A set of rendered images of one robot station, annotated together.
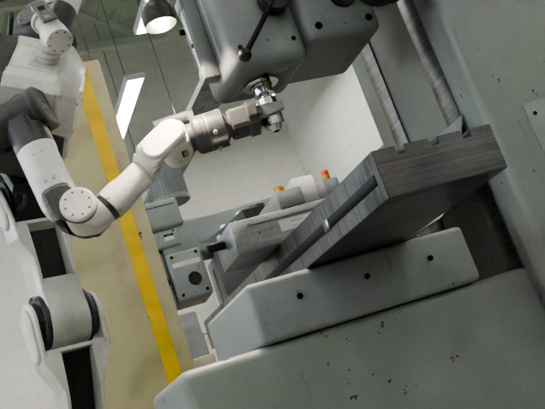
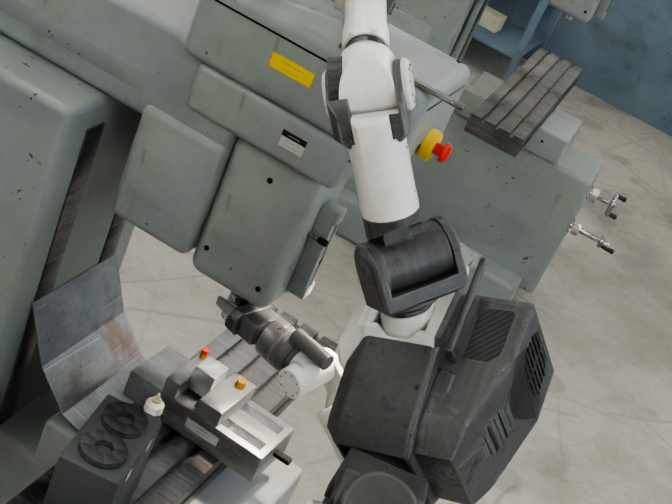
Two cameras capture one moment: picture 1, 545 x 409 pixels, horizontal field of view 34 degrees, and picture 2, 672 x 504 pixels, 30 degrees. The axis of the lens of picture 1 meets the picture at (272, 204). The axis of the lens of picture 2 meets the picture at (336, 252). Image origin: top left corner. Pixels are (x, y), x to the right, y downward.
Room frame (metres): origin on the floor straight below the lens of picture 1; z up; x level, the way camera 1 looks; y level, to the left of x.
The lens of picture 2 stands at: (3.65, 1.35, 2.64)
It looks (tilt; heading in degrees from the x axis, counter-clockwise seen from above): 28 degrees down; 216
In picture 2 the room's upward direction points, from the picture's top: 24 degrees clockwise
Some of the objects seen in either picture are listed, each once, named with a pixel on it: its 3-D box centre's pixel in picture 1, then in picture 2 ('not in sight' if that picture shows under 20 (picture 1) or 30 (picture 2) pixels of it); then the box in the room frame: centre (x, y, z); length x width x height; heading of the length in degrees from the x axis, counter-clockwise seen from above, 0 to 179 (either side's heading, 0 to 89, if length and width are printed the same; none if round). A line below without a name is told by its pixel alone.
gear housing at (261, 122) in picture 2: not in sight; (292, 112); (1.96, -0.11, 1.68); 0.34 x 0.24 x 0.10; 112
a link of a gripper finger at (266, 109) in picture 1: (270, 108); not in sight; (1.91, -0.07, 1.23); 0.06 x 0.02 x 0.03; 95
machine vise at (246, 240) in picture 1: (298, 220); (211, 404); (1.92, -0.04, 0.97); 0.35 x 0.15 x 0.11; 110
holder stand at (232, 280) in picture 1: (254, 251); (100, 470); (2.31, 0.09, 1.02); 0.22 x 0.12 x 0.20; 33
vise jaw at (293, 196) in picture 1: (281, 208); (226, 399); (1.91, -0.02, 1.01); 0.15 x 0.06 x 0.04; 20
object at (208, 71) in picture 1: (197, 40); (316, 250); (1.90, 0.04, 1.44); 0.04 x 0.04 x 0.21; 22
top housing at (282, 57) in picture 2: not in sight; (328, 58); (1.95, -0.08, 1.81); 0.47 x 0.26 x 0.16; 112
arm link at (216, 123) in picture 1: (233, 125); (265, 331); (1.93, 0.03, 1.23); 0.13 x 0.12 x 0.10; 5
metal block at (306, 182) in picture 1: (301, 193); (208, 377); (1.93, -0.07, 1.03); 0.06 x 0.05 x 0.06; 20
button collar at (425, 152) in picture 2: not in sight; (430, 144); (1.85, 0.15, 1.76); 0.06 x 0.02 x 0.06; 22
